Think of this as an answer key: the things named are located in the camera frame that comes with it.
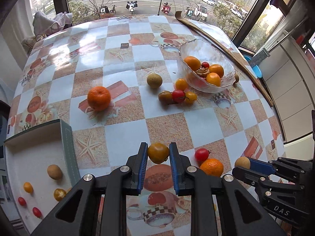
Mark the white cloth on chair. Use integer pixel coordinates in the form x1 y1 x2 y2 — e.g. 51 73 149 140
32 11 73 36

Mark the yellow cherry tomato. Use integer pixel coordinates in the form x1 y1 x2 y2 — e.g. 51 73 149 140
147 143 170 164
23 182 34 194

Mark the red cherry tomato tray middle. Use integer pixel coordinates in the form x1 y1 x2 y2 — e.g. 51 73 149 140
32 207 42 218

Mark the brown longan in tray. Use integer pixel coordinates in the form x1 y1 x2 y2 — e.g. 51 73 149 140
47 164 63 180

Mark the red tomato in cluster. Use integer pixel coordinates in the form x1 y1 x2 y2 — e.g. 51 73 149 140
172 89 186 103

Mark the large orange mandarin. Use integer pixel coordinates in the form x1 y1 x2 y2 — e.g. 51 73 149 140
87 86 111 112

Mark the yellow tomato cluster right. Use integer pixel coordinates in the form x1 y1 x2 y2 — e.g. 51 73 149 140
184 91 197 105

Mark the yellow cherry tomato in tray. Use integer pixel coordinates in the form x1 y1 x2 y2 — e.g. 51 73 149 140
23 182 34 194

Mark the orange in bowl right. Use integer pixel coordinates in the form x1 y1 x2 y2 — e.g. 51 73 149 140
209 64 224 78

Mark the red tomato in bowl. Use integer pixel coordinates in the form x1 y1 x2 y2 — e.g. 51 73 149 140
201 62 210 68

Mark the orange in bowl front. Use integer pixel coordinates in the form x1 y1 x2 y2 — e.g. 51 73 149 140
206 73 221 87

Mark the red cherry tomato near orange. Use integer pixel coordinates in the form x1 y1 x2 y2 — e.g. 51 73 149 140
194 148 210 164

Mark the red cherry tomato tray left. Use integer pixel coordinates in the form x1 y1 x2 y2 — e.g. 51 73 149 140
18 197 27 206

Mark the wooden curved strip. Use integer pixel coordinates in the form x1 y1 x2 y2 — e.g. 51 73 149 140
175 11 274 107

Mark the yellow tomato cluster top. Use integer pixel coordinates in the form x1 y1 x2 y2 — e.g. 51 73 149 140
175 78 188 91

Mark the white foam tray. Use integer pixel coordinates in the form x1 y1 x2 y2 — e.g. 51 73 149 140
4 119 81 233

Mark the red cherry tomato tray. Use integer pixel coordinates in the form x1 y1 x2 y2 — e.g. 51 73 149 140
18 197 27 206
32 207 42 218

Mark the brown longan behind bowl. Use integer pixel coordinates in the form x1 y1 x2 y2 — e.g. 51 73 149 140
234 73 239 84

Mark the dark yellow tomato cluster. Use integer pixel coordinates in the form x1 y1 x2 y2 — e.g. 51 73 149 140
158 91 173 104

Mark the brown longan tray edge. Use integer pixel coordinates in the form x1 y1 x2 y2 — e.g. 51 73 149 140
53 188 67 202

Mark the clear glass bowl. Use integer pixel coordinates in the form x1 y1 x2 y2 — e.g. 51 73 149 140
177 39 236 93

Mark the small orange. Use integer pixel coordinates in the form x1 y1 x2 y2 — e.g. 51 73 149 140
200 158 224 177

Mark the brown longan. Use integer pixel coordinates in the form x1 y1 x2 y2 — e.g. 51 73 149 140
47 164 63 180
234 73 239 84
147 73 163 89
234 156 250 169

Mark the small dark square tag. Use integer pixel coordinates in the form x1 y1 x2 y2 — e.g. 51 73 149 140
120 43 129 49

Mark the blue plastic basin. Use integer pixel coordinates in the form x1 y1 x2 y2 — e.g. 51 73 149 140
244 55 262 78

